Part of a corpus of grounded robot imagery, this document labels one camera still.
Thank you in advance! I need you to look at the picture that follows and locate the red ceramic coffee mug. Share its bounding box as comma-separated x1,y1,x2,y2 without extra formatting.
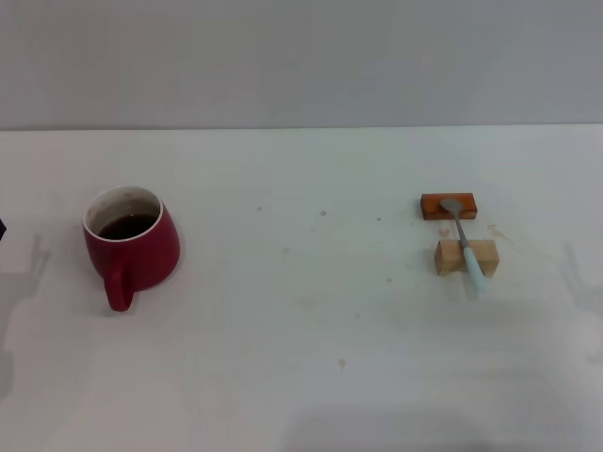
82,185,181,313

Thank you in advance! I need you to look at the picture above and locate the metal spoon with blue handle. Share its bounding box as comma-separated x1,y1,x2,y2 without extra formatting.
438,198,488,294

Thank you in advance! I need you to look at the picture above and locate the dark orange wooden block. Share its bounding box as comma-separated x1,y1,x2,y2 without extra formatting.
418,193,480,222

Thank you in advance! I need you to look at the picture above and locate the light wooden block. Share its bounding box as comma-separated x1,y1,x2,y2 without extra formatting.
433,238,499,278

